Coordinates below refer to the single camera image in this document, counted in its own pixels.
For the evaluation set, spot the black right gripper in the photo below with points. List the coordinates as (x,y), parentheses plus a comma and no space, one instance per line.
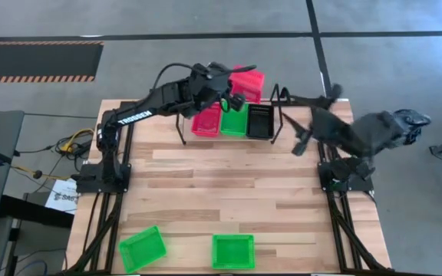
(326,124)

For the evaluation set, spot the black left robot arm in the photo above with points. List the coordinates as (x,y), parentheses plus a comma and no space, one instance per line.
(136,117)

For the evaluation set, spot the red plastic basket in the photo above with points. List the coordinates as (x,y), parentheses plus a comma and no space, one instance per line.
(205,122)
(249,86)

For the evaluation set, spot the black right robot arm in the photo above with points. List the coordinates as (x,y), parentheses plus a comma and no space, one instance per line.
(374,134)

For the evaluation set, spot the green plastic basket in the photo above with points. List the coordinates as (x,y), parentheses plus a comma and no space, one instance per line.
(233,252)
(234,122)
(142,249)

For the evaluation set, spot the black plastic basket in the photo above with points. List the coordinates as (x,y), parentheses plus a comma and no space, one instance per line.
(260,122)

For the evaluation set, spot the white printed paper sheet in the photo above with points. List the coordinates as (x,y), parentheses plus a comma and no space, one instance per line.
(61,199)

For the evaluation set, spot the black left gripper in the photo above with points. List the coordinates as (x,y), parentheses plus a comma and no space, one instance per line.
(207,86)

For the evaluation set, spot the black mat orange striped edge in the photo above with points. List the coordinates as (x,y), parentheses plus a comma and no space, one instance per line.
(33,59)

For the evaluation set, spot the black furniture beam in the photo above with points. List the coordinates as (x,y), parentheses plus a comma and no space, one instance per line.
(33,211)

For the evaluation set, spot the black aluminium table frame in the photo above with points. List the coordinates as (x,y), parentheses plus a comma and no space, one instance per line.
(107,226)

